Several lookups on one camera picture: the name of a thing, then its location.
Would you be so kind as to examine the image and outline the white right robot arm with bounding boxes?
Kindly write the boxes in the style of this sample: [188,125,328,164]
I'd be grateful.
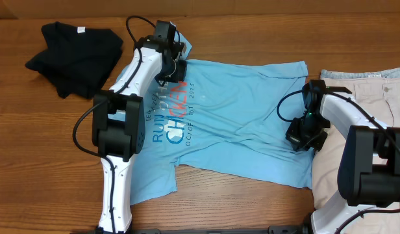
[268,80,400,233]

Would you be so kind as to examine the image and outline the black folded t-shirt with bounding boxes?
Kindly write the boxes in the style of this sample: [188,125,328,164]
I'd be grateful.
[25,21,123,99]

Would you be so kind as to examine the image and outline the light blue printed t-shirt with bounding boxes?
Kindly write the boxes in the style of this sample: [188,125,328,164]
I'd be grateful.
[114,22,315,206]

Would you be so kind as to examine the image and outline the beige shorts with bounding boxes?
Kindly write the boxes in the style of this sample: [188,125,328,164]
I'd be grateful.
[312,68,400,234]

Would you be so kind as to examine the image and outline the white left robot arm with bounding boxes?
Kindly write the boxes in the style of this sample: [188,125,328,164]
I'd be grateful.
[92,21,186,233]

